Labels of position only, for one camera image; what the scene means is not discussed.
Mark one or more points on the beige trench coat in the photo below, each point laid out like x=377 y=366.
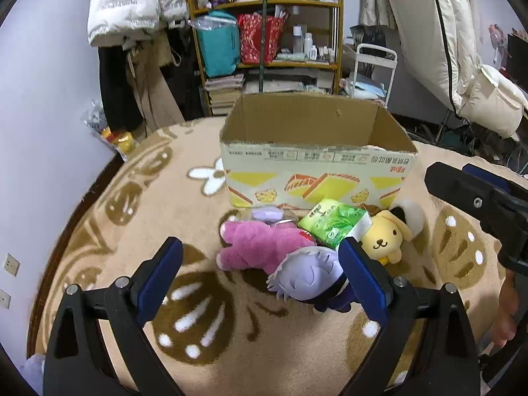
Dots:
x=152 y=86

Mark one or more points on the purple-haired plush doll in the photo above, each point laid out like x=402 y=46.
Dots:
x=309 y=274

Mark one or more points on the folded blue cloths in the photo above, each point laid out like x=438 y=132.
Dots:
x=365 y=90

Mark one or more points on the pile of papers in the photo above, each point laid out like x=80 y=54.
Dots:
x=284 y=84

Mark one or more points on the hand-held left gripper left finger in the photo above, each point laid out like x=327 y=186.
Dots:
x=161 y=271

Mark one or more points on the pink plush toy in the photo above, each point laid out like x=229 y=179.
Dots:
x=255 y=244

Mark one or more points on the cream cushion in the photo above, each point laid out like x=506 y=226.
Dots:
x=493 y=99

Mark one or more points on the black hanging garment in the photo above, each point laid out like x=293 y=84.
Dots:
x=183 y=74

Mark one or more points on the red gift bag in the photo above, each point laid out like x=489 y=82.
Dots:
x=252 y=39

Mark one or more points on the plastic bag with yellow toys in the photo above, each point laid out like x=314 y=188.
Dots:
x=117 y=138

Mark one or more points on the stack of books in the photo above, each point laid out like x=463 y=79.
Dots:
x=225 y=95

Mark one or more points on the printed cardboard box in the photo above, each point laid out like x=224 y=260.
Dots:
x=313 y=152

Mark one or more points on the yellow dog plush toy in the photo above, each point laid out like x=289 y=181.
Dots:
x=383 y=237

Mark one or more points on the beige printed blanket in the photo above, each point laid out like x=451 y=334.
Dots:
x=264 y=338

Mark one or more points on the wooden shelf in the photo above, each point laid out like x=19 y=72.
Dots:
x=336 y=29

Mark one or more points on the black coat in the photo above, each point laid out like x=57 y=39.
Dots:
x=117 y=86

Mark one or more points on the person's right hand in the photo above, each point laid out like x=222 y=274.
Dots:
x=504 y=313

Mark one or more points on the folded green towel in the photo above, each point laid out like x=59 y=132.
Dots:
x=291 y=56

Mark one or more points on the white puffer jacket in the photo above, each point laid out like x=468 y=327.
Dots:
x=128 y=4

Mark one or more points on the white wall socket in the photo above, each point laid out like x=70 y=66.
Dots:
x=11 y=264
x=4 y=298

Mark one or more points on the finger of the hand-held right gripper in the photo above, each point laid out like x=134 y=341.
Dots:
x=482 y=173
x=458 y=192

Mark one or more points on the black monitor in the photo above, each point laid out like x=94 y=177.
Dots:
x=519 y=55

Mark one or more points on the teal bag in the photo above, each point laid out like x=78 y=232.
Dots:
x=217 y=47

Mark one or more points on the white trolley cart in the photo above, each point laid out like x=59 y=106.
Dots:
x=376 y=55

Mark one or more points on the pink wall decoration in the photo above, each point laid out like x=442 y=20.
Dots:
x=498 y=36

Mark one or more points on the small lavender pouch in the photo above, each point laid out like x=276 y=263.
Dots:
x=266 y=214

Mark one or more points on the green tissue pack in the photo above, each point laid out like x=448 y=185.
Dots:
x=334 y=220

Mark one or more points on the white mattress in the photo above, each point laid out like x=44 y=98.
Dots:
x=420 y=29

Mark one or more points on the green pole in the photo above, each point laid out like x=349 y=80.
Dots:
x=263 y=49

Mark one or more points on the white fluffy plush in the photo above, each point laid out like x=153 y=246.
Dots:
x=414 y=214

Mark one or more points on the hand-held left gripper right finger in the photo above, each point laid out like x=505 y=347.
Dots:
x=362 y=273

